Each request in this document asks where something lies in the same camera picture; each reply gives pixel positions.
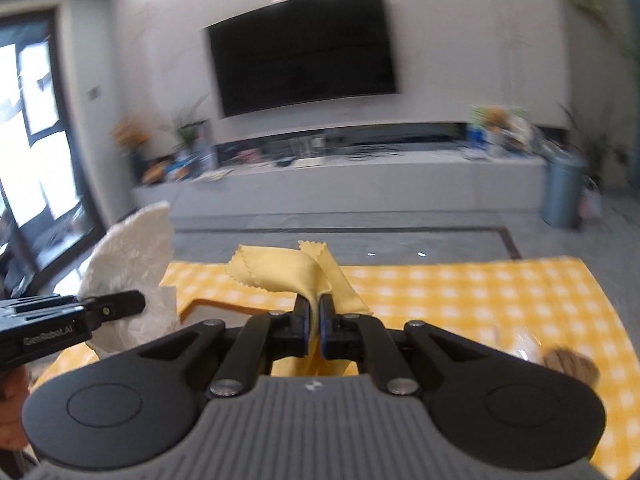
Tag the white marble tv console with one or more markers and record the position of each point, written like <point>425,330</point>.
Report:
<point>422,181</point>

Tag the potted plant by bin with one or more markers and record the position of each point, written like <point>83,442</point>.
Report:
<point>597,141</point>

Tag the pastel woven basket bag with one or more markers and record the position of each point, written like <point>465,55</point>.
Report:
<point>590,207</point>

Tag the white tissue paper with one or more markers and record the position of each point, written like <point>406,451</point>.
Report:
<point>134,255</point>

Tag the teddy bear on console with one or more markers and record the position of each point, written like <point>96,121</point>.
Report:
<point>496,118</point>

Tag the yellow dried flower vase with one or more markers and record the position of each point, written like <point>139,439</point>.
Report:
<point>130,136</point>

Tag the black wall television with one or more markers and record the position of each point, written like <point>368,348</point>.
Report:
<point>302,51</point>

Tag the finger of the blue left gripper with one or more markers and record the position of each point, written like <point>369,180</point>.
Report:
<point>113,307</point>

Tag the blue grey trash can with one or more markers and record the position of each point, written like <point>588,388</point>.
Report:
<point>565,179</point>

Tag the orange cardboard box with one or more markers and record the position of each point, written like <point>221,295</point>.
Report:
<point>200,310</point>

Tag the green plant on console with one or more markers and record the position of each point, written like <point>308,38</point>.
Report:
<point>186,126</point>

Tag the yellow cleaning cloth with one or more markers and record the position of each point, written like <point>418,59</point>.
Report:
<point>309,271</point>

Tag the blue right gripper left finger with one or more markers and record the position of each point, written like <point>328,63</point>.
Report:
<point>294,335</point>

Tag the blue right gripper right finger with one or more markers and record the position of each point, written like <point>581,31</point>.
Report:
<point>337,335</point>

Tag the yellow checkered tablecloth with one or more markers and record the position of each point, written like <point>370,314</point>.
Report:
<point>557,301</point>

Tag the person's left hand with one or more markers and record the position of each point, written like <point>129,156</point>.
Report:
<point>14,392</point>

